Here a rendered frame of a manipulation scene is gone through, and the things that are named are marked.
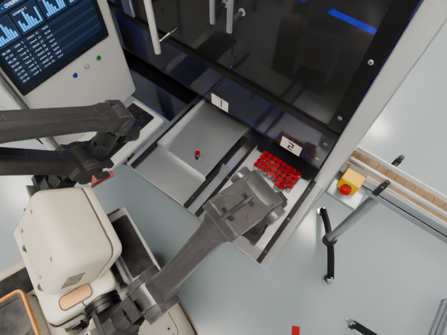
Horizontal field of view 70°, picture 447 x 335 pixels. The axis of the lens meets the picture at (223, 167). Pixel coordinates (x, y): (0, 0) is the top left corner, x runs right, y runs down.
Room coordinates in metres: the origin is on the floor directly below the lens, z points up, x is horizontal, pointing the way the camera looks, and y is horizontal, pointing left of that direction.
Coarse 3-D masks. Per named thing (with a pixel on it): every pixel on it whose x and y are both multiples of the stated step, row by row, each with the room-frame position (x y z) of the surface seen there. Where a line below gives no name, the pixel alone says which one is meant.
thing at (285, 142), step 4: (284, 140) 0.67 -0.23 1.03; (288, 140) 0.67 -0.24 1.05; (280, 144) 0.68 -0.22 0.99; (284, 144) 0.67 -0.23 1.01; (288, 144) 0.66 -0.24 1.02; (296, 144) 0.65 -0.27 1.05; (292, 148) 0.65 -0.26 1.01; (296, 148) 0.64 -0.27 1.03; (300, 148) 0.63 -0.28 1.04; (292, 152) 0.65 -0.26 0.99; (296, 152) 0.64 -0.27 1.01; (300, 152) 0.63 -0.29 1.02
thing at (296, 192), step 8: (256, 152) 0.71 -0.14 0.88; (248, 160) 0.67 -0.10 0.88; (256, 160) 0.67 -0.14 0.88; (240, 168) 0.62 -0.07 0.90; (248, 168) 0.63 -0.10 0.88; (272, 184) 0.56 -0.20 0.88; (296, 184) 0.56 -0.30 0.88; (304, 184) 0.57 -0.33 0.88; (296, 192) 0.53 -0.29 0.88; (288, 200) 0.49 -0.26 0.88; (296, 200) 0.48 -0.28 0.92; (288, 208) 0.46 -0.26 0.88; (280, 224) 0.38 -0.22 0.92; (272, 232) 0.36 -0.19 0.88; (264, 240) 0.33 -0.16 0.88; (264, 248) 0.30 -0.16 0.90
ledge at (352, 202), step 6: (342, 174) 0.62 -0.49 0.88; (336, 180) 0.59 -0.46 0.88; (330, 186) 0.56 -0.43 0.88; (336, 186) 0.56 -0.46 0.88; (330, 192) 0.54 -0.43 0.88; (336, 192) 0.54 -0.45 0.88; (360, 192) 0.54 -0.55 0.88; (336, 198) 0.51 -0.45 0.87; (342, 198) 0.51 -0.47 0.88; (348, 198) 0.51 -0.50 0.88; (354, 198) 0.51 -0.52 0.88; (360, 198) 0.51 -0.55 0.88; (348, 204) 0.49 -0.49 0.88; (354, 204) 0.49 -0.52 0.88; (354, 210) 0.47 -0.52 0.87
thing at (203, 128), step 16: (192, 112) 0.90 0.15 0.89; (208, 112) 0.91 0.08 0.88; (224, 112) 0.91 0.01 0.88; (176, 128) 0.81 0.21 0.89; (192, 128) 0.82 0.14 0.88; (208, 128) 0.82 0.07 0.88; (224, 128) 0.82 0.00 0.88; (240, 128) 0.83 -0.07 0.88; (160, 144) 0.71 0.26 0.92; (176, 144) 0.73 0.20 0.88; (192, 144) 0.73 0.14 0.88; (208, 144) 0.74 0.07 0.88; (224, 144) 0.74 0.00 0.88; (192, 160) 0.66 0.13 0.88; (208, 160) 0.66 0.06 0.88
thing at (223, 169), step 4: (224, 164) 0.61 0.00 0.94; (220, 168) 0.60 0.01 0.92; (224, 168) 0.60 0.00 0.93; (228, 168) 0.60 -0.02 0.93; (220, 172) 0.59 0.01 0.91; (224, 172) 0.59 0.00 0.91; (220, 176) 0.58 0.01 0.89; (224, 176) 0.58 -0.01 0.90; (216, 180) 0.57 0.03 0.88; (220, 180) 0.57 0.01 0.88; (212, 184) 0.55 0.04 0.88; (216, 184) 0.55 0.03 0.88; (208, 188) 0.53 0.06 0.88; (212, 188) 0.53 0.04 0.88; (204, 192) 0.51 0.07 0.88; (208, 192) 0.51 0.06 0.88; (212, 192) 0.51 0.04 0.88; (204, 196) 0.50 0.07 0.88; (208, 196) 0.50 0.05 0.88
